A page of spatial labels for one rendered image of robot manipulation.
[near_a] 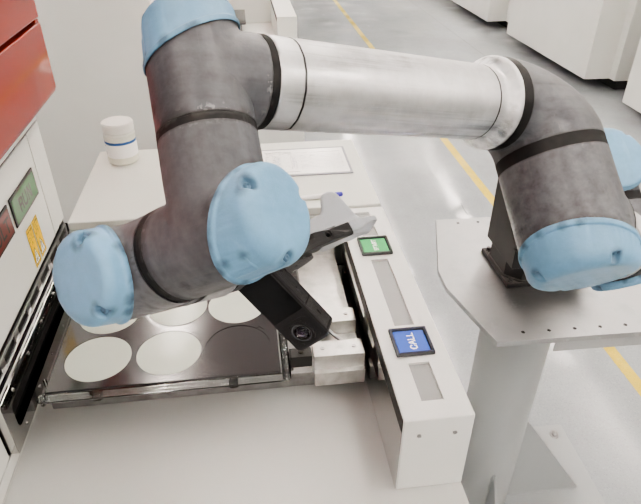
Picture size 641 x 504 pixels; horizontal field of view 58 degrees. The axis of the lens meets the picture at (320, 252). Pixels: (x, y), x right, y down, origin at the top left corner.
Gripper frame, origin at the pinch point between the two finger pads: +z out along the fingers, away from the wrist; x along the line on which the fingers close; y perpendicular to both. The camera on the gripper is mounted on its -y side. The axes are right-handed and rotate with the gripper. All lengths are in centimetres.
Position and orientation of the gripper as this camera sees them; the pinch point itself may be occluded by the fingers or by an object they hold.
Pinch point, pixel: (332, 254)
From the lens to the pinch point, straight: 72.0
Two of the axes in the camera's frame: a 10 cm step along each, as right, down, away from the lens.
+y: -4.6, -8.7, 1.8
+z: 5.2, -1.0, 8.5
